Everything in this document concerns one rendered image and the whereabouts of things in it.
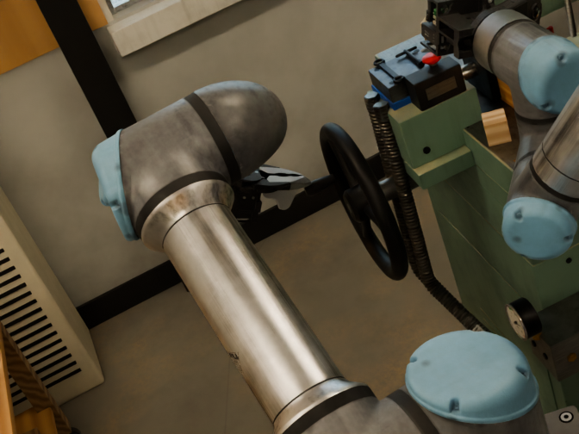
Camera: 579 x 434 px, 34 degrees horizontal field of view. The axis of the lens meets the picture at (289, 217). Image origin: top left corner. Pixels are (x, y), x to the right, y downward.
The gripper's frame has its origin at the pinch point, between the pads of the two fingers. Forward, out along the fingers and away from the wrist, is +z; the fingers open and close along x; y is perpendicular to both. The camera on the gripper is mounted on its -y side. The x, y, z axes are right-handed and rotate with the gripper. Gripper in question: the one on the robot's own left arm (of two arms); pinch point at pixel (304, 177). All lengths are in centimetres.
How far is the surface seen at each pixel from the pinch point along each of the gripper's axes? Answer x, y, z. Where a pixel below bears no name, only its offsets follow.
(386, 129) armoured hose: 13.7, -15.3, 6.4
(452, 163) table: 20.3, -12.8, 15.8
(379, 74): 8.6, -22.6, 5.6
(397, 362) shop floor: -34, 67, 50
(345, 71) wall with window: -116, 17, 56
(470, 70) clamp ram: 12.4, -25.6, 19.5
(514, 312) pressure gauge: 38.3, 3.7, 22.0
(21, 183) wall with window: -111, 56, -38
